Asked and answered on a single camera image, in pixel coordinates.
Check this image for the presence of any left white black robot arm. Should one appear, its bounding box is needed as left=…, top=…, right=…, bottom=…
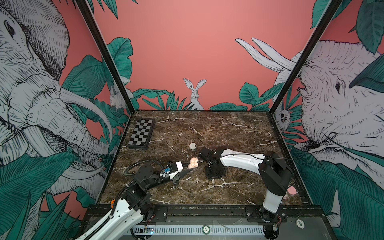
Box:
left=78, top=158, right=199, bottom=240

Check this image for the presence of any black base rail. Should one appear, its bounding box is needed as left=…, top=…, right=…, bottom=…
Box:
left=83, top=204, right=326, bottom=224

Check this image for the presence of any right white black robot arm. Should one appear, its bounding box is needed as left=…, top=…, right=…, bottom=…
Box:
left=199, top=147, right=293, bottom=223

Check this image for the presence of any pink open case at edge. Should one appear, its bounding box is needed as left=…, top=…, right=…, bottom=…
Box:
left=283, top=186, right=298, bottom=200

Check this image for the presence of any white round charging case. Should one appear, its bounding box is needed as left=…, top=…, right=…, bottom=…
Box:
left=189, top=143, right=197, bottom=150

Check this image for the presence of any pink earbuds charging case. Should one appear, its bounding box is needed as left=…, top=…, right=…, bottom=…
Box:
left=188, top=158, right=199, bottom=169

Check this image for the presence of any white perforated vent strip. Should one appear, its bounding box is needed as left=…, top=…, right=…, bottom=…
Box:
left=133, top=225, right=265, bottom=236

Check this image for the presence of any black white checkerboard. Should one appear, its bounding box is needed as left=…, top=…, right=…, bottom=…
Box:
left=127, top=119, right=156, bottom=150

